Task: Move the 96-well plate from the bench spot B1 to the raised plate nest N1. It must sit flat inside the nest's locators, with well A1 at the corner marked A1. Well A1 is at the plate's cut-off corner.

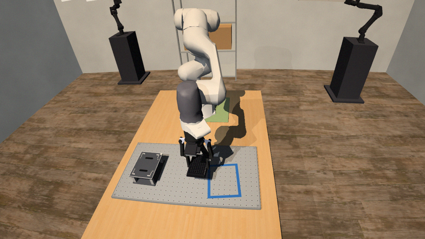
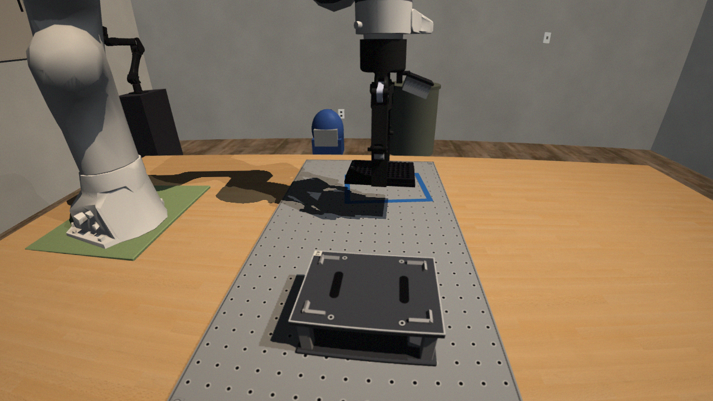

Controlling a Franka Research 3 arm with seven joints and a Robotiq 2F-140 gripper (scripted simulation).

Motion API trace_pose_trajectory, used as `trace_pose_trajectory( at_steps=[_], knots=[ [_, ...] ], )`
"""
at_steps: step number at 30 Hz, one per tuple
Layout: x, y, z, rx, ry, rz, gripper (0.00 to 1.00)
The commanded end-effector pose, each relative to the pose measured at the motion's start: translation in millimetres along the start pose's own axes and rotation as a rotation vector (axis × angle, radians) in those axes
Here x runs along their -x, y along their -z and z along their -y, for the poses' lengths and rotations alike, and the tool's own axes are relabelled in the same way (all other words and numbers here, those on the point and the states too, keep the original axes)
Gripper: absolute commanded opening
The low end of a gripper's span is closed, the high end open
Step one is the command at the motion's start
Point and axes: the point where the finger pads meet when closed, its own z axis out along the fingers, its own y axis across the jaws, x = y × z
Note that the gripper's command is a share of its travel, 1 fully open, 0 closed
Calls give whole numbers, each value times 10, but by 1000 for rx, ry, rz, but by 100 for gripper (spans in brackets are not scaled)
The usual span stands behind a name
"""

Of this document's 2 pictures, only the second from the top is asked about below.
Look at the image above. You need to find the blue tape outline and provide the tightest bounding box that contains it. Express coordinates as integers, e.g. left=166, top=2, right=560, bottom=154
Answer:
left=345, top=173, right=433, bottom=204

